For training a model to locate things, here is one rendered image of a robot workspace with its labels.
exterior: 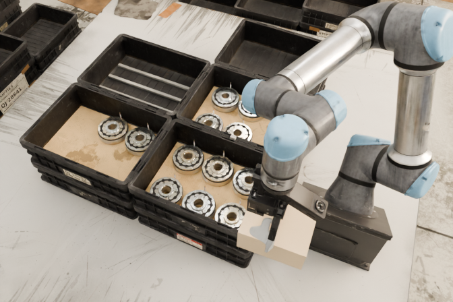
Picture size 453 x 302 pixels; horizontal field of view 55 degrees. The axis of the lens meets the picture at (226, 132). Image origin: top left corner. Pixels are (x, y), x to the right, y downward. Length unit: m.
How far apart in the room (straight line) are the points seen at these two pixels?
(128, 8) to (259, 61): 0.82
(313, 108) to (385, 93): 1.18
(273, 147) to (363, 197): 0.65
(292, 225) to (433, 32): 0.53
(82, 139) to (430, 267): 1.72
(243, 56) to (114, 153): 0.67
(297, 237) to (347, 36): 0.48
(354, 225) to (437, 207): 1.34
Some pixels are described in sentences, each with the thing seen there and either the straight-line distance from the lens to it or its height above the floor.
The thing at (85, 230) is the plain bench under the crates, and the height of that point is 0.70.
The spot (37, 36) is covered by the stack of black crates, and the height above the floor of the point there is 0.38.
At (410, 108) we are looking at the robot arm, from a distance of 1.19.
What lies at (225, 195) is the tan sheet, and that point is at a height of 0.83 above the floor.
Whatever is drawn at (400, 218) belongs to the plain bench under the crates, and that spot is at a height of 0.70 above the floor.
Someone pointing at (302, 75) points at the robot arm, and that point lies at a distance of 0.96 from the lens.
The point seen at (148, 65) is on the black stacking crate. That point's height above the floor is 0.83.
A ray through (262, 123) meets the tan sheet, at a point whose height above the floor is 0.83.
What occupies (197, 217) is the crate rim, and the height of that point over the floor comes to 0.93.
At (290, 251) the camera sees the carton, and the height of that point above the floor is 1.12.
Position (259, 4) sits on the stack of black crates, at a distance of 2.91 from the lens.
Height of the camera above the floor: 2.04
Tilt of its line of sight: 51 degrees down
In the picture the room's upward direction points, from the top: 2 degrees clockwise
